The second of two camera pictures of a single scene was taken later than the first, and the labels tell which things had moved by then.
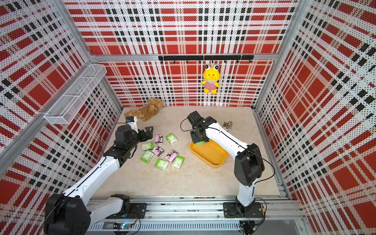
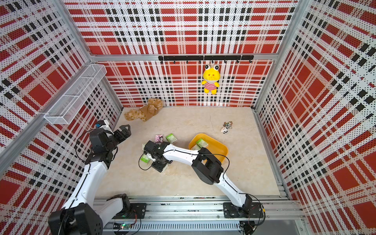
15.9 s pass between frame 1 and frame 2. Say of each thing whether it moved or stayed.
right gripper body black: moved
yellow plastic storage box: stayed
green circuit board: stayed
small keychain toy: stayed
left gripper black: moved
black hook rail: stayed
